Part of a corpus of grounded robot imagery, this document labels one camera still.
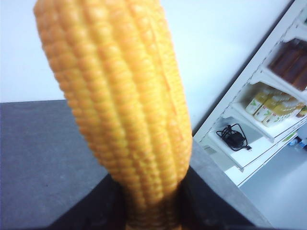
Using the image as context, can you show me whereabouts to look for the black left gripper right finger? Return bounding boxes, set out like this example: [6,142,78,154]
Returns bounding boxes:
[178,167,254,230]

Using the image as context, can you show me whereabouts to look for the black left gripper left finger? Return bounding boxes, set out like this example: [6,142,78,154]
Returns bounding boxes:
[49,174,127,230]

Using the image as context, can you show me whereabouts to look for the yellow corn cob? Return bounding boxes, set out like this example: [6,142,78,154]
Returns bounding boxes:
[33,0,192,230]

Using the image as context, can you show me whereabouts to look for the white shelf rack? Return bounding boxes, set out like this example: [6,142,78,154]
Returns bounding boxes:
[194,0,307,186]

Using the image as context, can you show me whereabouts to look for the yellow juice bottle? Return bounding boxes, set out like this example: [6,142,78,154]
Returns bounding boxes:
[245,89,271,115]
[262,99,298,127]
[254,95,285,122]

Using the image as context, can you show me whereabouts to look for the dark brown drink bottles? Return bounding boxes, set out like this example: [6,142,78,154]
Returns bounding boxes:
[268,38,307,91]

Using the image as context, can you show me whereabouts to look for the black charger with cable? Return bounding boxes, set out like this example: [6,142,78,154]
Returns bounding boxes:
[215,123,252,152]

